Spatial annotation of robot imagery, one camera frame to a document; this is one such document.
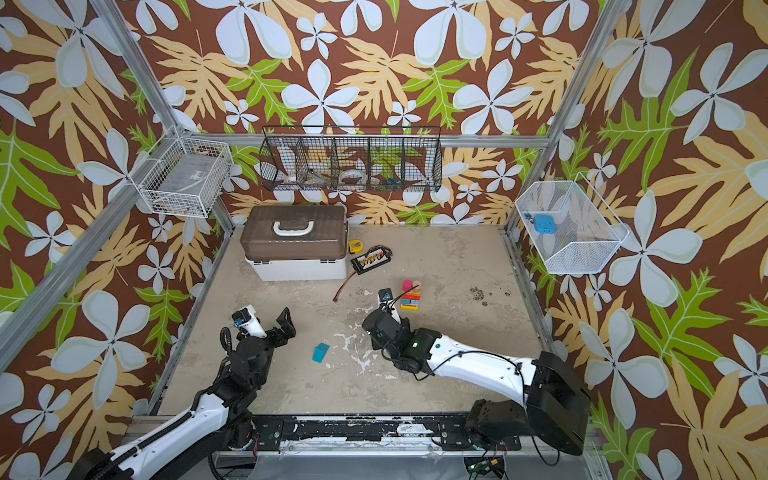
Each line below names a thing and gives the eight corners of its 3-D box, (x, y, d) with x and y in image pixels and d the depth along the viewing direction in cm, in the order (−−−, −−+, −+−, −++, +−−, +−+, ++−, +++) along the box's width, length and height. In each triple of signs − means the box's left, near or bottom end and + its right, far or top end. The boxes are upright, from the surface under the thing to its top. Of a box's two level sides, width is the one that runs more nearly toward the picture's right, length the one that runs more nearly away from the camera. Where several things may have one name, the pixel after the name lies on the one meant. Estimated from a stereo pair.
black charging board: (358, 275, 108) (358, 271, 106) (349, 261, 112) (349, 257, 110) (394, 258, 113) (394, 254, 111) (384, 246, 117) (384, 242, 115)
